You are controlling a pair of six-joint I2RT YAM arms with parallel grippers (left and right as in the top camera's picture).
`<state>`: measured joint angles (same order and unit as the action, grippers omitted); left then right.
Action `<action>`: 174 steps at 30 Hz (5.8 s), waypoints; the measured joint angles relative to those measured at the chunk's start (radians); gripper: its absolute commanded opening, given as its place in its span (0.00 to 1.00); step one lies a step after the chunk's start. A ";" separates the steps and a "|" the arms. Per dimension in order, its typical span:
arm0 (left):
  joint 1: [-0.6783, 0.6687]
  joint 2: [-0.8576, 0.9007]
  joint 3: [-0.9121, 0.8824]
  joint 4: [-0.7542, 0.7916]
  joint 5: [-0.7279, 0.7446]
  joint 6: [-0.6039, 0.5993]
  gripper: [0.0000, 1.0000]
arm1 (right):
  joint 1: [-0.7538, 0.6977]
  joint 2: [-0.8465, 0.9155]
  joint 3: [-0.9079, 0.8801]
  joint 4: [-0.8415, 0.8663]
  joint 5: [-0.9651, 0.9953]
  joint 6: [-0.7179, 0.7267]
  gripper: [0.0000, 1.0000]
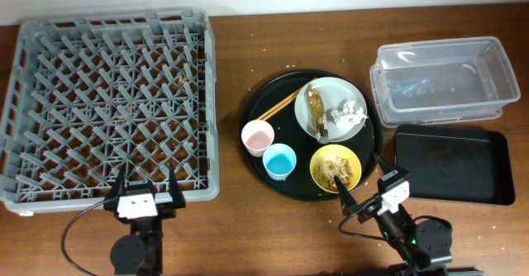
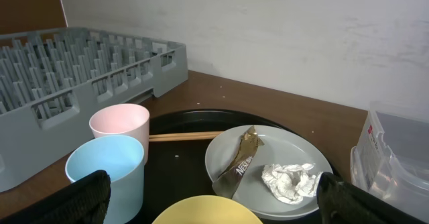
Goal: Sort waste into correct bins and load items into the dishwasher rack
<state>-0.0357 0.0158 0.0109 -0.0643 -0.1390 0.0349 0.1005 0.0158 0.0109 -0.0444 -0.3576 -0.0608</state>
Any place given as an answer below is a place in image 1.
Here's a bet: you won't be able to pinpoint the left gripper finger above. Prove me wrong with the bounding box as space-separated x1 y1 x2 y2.
168 164 186 209
103 171 125 210

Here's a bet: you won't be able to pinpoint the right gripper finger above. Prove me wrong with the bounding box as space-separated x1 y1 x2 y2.
374 154 399 179
334 175 358 217

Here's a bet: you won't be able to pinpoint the food scraps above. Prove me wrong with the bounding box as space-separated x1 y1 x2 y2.
312 156 354 192

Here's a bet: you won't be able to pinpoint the yellow plastic bowl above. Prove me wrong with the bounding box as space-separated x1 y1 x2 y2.
309 145 362 193

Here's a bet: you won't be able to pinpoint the blue plastic cup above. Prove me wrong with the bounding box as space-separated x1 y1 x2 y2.
262 143 297 181

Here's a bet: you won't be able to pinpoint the grey round plate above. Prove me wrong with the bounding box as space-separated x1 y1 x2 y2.
294 77 368 142

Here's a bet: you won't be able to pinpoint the gold foil snack wrapper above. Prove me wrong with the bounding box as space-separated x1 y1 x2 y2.
305 83 329 144

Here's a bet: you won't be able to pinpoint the pink plastic cup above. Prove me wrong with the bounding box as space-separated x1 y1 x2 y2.
241 120 274 157

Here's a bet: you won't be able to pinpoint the wooden chopstick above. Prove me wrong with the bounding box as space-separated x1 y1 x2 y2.
258 89 301 121
246 73 317 120

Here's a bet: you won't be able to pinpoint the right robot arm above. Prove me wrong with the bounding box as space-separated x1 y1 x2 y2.
334 154 484 276

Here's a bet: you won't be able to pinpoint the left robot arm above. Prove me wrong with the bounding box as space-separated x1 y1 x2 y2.
103 167 186 275

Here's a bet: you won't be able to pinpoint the clear plastic waste bin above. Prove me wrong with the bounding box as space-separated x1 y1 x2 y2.
370 36 521 128

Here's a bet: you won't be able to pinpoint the grey plastic dishwasher rack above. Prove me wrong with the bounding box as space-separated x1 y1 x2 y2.
1 10 220 217

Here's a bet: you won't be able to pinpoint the black rectangular tray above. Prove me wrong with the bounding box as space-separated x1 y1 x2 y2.
394 125 516 206

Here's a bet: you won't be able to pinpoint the round black serving tray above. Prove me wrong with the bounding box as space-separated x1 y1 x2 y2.
239 69 383 202

